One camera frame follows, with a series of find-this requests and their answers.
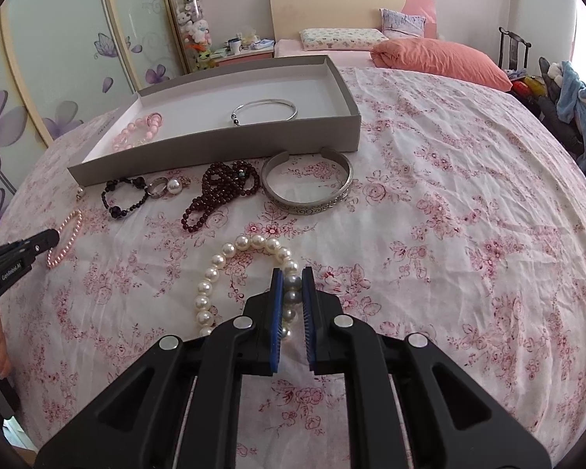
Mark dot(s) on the beige and pink headboard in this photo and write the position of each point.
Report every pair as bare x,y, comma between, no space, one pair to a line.
322,5

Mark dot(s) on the red and yellow toy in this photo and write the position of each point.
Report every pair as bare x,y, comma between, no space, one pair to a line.
525,88

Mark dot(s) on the grey cardboard box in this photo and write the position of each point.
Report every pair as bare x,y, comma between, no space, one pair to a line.
200,151

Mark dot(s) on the clear tube of plush toys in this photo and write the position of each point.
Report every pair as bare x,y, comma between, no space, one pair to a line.
195,24

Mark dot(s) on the blue packet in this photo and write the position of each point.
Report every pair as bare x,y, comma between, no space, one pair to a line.
261,44

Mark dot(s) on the white mug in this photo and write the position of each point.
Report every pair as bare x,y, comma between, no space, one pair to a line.
234,47

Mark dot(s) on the floral print pillow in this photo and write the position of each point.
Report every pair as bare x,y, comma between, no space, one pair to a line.
342,39

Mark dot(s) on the small blue-white cushion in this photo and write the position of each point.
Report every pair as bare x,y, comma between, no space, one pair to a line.
400,23

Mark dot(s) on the dark grey chair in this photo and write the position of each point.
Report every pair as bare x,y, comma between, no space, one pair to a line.
547,102

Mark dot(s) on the floral sliding wardrobe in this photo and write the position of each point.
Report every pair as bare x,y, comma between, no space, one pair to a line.
53,58

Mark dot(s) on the small pearl earring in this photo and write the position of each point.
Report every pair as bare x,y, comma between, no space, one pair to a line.
79,193

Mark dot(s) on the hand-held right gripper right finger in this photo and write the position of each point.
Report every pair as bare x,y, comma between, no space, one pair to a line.
308,312

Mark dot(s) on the folded salmon duvet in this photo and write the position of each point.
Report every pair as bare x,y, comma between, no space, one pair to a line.
434,61

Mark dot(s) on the thin silver bangle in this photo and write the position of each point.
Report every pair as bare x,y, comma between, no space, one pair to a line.
238,120

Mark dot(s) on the blue garment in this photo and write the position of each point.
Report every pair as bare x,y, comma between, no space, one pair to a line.
574,102

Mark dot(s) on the pink fitted sheet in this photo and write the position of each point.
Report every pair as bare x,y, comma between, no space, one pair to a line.
322,49

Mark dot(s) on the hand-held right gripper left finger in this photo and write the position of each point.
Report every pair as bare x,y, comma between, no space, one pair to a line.
276,312

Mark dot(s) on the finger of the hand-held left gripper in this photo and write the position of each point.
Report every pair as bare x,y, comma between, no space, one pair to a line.
39,243

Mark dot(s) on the dark wooden chair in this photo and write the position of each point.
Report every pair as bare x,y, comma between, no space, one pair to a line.
512,49

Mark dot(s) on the wide silver cuff bangle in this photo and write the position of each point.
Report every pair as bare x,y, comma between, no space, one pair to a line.
298,205

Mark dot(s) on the pink nightstand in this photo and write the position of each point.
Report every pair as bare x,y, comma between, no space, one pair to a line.
244,57

